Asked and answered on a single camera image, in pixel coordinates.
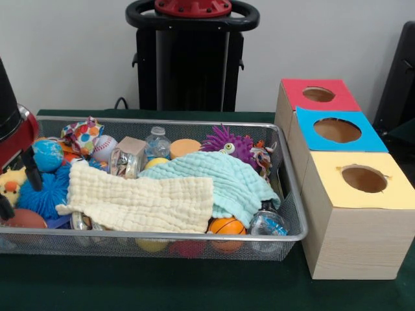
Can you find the blue spiky ball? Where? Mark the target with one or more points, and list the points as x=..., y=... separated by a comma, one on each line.
x=48, y=197

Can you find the brown toy football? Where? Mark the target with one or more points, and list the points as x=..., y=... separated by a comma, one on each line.
x=29, y=218

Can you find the mint waffle cloth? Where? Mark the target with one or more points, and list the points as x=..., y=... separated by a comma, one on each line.
x=240, y=191

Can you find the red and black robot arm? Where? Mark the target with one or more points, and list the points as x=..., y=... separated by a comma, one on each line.
x=8, y=107

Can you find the orange toy basketball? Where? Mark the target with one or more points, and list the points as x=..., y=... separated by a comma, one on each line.
x=227, y=225

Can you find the black panel on stand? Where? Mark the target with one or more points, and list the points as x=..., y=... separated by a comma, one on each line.
x=398, y=81

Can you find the purple spiky monster toy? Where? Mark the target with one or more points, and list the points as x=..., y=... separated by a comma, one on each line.
x=238, y=142

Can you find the dark green tablecloth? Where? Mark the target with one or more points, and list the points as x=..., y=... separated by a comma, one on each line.
x=162, y=285
x=403, y=129

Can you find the polka dot fabric toy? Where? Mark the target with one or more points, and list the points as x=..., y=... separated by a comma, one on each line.
x=82, y=133

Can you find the wooden box with three holes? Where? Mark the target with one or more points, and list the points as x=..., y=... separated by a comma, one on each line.
x=356, y=246

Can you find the blue green globe ball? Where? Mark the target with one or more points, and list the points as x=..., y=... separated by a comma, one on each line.
x=48, y=155

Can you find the white toy baseball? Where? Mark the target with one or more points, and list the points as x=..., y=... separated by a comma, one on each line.
x=104, y=147

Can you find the yellow duck plush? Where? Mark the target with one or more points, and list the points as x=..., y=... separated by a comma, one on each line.
x=11, y=191

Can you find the cream waffle cloth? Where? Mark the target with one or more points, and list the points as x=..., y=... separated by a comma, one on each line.
x=136, y=201

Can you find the silver mesh bin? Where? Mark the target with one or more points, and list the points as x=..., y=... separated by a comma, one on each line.
x=97, y=246

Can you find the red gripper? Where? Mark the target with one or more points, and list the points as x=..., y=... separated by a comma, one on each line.
x=16, y=142

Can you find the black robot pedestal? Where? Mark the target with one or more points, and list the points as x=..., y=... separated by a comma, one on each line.
x=194, y=64

